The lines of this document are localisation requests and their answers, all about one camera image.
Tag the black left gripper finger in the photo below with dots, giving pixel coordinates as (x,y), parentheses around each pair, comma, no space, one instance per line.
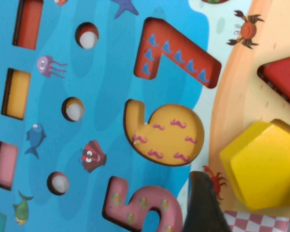
(203,205)

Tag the colourful wooden puzzle board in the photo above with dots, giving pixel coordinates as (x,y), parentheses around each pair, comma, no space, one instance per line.
(99,96)

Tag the yellow pentagon piece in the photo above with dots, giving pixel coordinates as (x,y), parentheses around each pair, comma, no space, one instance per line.
(263,164)

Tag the red triangle piece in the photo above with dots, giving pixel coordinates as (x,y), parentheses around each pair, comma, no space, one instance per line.
(284,77)

